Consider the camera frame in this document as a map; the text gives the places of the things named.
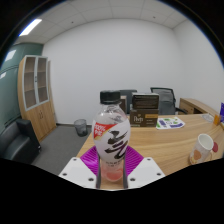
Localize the flat round red coaster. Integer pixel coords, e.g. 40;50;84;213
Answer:
211;141;220;154

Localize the printed paper sheet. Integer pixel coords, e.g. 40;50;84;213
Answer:
155;116;186;130

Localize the dark padded office chair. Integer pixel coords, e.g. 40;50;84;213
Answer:
119;89;138;114

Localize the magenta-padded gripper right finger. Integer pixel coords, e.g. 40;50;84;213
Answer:
122;145;166;190

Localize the wooden side desk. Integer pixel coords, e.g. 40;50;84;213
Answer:
178;97;219;117

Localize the white mug with beige handle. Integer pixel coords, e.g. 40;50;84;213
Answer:
189;133;215;165

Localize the brown box with orange stripe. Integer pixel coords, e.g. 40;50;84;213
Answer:
129;108;160;128

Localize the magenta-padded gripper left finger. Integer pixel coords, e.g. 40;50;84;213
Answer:
58;145;102;190

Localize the clear drink bottle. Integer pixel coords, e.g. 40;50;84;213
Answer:
91;90;132;183

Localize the grey mesh waste bin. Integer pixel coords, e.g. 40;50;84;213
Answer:
73;118;88;137

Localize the wooden cabinet with glass doors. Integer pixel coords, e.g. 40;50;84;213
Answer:
17;54;58;141

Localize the black leather sofa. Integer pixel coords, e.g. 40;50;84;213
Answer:
0;118;42;165

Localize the orange-brown wooden box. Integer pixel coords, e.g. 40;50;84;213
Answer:
213;113;222;126

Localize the rectangular ceiling light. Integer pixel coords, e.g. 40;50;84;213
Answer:
18;18;43;37

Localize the clear sheet with round print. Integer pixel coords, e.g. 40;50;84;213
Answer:
200;113;215;123

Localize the dark brown printed box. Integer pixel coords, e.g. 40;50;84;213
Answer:
131;92;160;111

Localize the black mesh office chair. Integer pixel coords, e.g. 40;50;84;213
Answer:
149;87;188;116

